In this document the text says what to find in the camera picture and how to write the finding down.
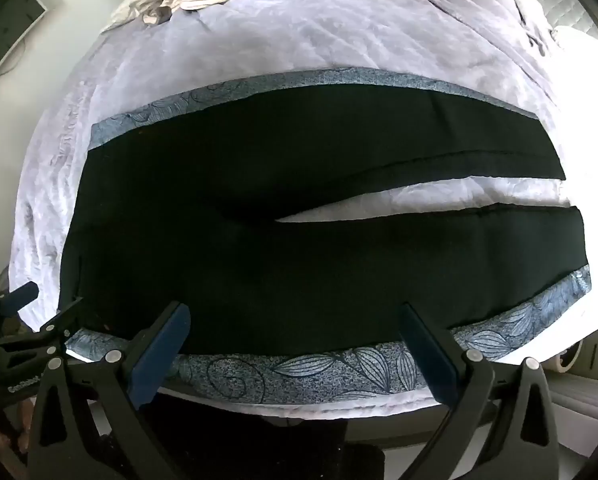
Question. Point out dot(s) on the white appliance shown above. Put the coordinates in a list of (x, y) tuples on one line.
[(586, 352)]

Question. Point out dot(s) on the lavender blanket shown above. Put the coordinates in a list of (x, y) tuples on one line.
[(289, 30)]

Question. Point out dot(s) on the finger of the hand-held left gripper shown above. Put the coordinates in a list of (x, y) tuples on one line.
[(23, 294), (61, 317)]

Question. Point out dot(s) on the person's dark clothing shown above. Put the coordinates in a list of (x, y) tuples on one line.
[(289, 442)]

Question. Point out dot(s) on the dark framed wall panel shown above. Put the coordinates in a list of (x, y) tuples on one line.
[(16, 10)]

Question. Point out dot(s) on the black pants with floral trim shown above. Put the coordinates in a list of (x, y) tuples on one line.
[(259, 240)]

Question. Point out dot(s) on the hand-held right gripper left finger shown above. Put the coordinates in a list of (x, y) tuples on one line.
[(163, 355)]

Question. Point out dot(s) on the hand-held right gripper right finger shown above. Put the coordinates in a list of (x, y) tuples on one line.
[(429, 355)]

